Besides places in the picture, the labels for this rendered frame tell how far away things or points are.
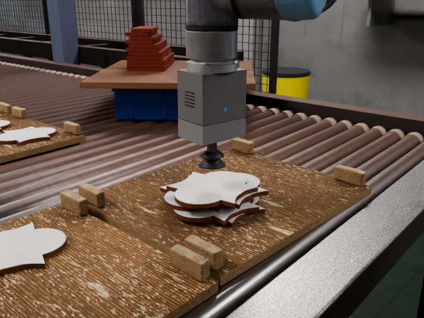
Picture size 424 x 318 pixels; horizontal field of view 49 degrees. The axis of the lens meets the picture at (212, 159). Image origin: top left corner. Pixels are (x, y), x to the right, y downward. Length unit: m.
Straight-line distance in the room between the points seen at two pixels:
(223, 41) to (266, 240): 0.29
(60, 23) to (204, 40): 1.94
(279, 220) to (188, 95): 0.24
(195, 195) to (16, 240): 0.26
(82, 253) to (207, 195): 0.20
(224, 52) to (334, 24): 4.10
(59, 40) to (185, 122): 1.92
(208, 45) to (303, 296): 0.35
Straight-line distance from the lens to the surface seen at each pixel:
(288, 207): 0.79
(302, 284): 0.63
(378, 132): 1.36
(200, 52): 0.66
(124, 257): 0.65
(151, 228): 0.71
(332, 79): 4.77
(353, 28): 4.65
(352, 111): 1.45
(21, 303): 0.59
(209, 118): 0.67
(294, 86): 3.93
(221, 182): 0.76
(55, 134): 1.25
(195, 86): 0.67
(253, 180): 0.80
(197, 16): 0.66
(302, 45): 4.92
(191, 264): 0.59
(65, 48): 2.57
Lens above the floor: 1.26
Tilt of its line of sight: 19 degrees down
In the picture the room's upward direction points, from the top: straight up
